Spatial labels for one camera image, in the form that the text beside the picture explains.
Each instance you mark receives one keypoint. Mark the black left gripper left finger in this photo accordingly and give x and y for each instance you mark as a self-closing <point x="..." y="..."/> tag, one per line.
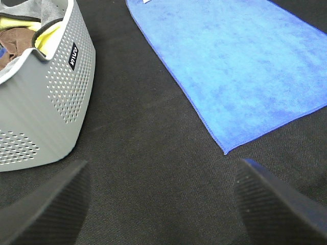
<point x="52" y="214"/>

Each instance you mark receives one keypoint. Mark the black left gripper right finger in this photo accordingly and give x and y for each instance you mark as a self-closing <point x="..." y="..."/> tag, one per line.
<point x="274" y="212"/>

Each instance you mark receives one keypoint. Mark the blue microfiber towel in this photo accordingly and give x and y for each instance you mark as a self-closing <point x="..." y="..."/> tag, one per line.
<point x="247" y="67"/>

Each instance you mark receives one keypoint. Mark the grey perforated laundry basket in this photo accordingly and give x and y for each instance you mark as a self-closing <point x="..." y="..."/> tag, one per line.
<point x="44" y="99"/>

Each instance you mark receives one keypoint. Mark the yellow towel in basket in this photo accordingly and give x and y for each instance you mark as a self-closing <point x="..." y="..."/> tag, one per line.
<point x="44" y="37"/>

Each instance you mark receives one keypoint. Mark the brown towel in basket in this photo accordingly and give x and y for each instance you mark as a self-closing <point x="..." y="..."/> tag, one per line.
<point x="14" y="42"/>

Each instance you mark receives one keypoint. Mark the grey towel in basket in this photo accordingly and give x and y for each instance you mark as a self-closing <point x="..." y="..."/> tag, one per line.
<point x="45" y="12"/>

